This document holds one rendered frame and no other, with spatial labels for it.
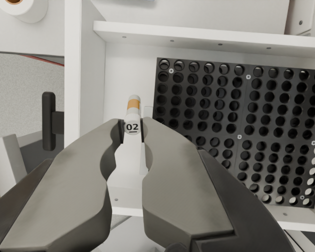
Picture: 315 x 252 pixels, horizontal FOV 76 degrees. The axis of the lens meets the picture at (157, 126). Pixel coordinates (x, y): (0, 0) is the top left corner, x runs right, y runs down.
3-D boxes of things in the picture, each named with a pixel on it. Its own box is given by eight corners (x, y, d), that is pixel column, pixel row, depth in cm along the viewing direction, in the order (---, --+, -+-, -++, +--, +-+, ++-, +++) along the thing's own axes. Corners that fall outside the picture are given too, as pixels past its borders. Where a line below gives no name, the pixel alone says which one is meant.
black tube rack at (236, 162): (149, 175, 33) (146, 194, 27) (158, 64, 30) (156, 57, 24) (285, 186, 33) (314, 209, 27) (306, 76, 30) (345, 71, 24)
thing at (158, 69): (146, 192, 28) (146, 194, 27) (157, 58, 25) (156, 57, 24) (160, 193, 28) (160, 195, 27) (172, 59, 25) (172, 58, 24)
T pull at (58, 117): (47, 148, 27) (41, 151, 25) (47, 91, 25) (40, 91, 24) (74, 151, 26) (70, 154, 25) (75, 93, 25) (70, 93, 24)
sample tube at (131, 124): (142, 106, 17) (142, 135, 13) (127, 107, 17) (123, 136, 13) (141, 92, 17) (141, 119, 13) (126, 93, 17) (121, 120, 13)
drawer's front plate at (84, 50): (93, 196, 36) (63, 240, 25) (98, 23, 31) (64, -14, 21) (103, 197, 36) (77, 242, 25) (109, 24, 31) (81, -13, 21)
